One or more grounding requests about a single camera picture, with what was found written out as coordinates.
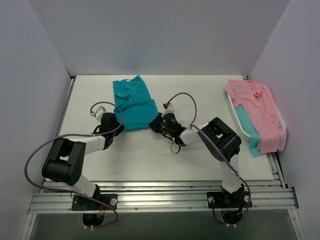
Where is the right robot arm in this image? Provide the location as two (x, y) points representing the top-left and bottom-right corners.
(148, 113), (243, 207)

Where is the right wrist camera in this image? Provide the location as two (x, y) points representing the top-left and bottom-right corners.
(163, 102), (175, 114)

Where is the white laundry basket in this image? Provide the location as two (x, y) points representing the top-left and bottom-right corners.
(226, 88), (287, 142)

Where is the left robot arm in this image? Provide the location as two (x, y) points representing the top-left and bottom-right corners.
(41, 112), (124, 210)

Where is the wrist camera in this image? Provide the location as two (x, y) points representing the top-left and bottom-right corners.
(163, 102), (175, 114)
(90, 106), (107, 121)

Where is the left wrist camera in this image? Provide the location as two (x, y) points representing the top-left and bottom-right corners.
(90, 106), (107, 121)

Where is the light teal shirt in basket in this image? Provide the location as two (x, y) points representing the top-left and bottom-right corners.
(236, 104), (285, 158)

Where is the teal t-shirt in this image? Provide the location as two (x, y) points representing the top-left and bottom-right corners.
(112, 75), (158, 131)

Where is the aluminium rail frame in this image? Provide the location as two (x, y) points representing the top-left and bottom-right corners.
(28, 178), (299, 214)

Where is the pink polo shirt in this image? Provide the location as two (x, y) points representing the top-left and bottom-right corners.
(224, 79), (287, 154)

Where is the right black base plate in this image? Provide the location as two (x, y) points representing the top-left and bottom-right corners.
(206, 191), (253, 209)

